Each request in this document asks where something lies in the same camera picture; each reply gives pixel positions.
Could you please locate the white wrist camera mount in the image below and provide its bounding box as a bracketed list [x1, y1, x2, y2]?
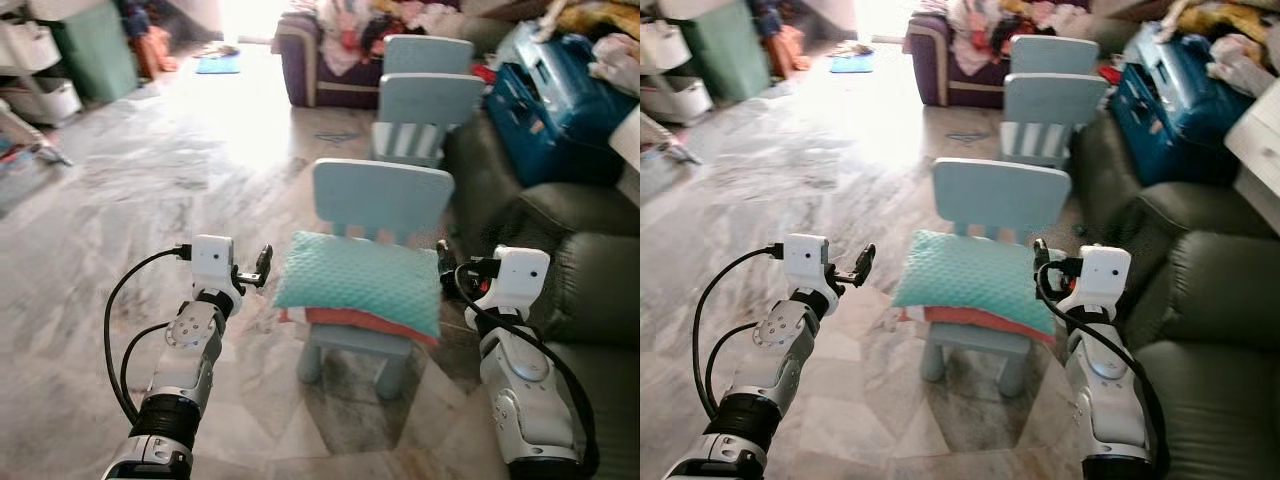
[1065, 245, 1133, 311]
[478, 247, 551, 313]
[190, 235, 238, 293]
[783, 234, 833, 293]

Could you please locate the orange cloth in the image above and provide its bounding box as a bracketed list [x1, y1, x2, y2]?
[135, 25, 179, 79]
[775, 25, 811, 79]

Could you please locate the light blue child chair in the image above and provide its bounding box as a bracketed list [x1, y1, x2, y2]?
[382, 35, 476, 79]
[370, 73, 486, 169]
[998, 72, 1111, 168]
[297, 158, 456, 401]
[918, 157, 1073, 399]
[1010, 34, 1101, 77]

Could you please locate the white cabinet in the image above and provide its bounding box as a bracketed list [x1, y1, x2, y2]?
[1225, 80, 1280, 236]
[610, 103, 641, 173]

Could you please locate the grey-green leather sofa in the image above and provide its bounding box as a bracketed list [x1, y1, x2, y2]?
[520, 230, 641, 480]
[1115, 230, 1280, 480]

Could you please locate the white pink cloth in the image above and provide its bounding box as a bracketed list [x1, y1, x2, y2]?
[1205, 35, 1280, 98]
[588, 35, 641, 98]

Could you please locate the green cabinet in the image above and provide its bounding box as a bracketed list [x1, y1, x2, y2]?
[52, 0, 139, 104]
[685, 0, 771, 101]

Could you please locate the yellow cloth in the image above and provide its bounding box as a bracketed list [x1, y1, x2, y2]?
[555, 0, 641, 43]
[1175, 0, 1280, 43]

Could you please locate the teal dotted pillow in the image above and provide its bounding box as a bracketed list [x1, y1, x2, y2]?
[890, 229, 1063, 336]
[272, 230, 444, 341]

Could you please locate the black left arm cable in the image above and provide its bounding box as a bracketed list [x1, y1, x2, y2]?
[690, 243, 786, 421]
[103, 243, 196, 426]

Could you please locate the dark blue plastic case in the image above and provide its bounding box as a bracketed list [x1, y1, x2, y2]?
[485, 33, 626, 188]
[1108, 22, 1261, 186]

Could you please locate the grey-green leather armchair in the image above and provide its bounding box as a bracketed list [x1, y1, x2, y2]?
[443, 115, 641, 241]
[1072, 110, 1280, 241]

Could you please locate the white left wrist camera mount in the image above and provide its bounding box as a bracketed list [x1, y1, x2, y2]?
[190, 235, 238, 293]
[783, 234, 833, 293]

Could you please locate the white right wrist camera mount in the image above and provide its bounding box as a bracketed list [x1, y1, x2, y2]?
[1065, 245, 1133, 311]
[478, 247, 551, 313]

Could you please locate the purple sofa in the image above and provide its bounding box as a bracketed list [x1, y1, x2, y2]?
[905, 12, 1021, 109]
[273, 12, 401, 111]

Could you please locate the coral pink pillow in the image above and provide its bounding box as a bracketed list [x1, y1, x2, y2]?
[278, 305, 441, 349]
[897, 303, 1058, 346]

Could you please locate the pile of colourful clothes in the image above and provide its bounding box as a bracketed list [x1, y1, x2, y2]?
[300, 0, 481, 76]
[945, 0, 1101, 61]

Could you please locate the white storage bin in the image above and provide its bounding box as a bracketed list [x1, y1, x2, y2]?
[0, 78, 83, 128]
[640, 18, 693, 73]
[0, 20, 63, 76]
[640, 75, 713, 126]

